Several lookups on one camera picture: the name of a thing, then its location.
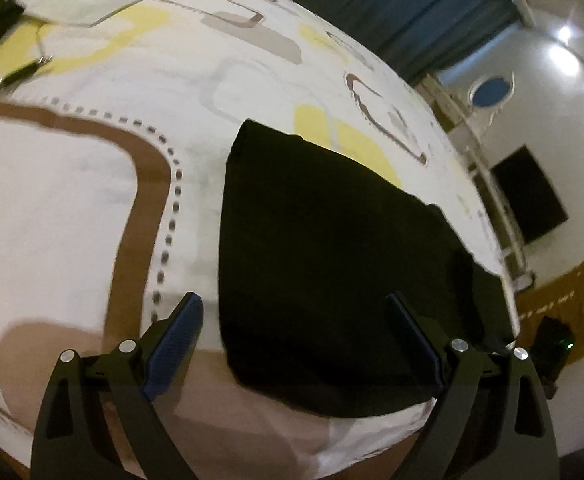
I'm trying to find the white dressing table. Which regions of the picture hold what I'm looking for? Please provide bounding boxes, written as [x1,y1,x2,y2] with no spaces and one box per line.
[414,72,474,134]

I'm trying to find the bed with patterned sheet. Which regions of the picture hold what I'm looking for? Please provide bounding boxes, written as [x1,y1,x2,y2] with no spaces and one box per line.
[0,0,521,479]

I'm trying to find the blue curtains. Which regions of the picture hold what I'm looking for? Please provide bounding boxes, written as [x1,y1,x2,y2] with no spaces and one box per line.
[236,0,529,84]

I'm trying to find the white oval mirror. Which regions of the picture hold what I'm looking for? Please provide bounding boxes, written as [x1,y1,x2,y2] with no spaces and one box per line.
[466,70,517,111]

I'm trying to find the black pants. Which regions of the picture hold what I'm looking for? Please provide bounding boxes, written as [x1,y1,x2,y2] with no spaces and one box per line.
[217,118,519,419]

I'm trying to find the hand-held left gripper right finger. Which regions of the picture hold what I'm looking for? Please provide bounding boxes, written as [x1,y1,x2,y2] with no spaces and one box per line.
[385,292,559,480]

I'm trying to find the black television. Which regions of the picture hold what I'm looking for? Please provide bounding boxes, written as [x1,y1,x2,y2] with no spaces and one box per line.
[489,144,569,246]

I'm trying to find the white television stand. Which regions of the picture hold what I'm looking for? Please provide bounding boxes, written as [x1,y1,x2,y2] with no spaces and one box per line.
[451,124,539,292]

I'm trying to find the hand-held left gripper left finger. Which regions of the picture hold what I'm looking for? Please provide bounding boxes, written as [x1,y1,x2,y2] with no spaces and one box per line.
[30,291,204,480]

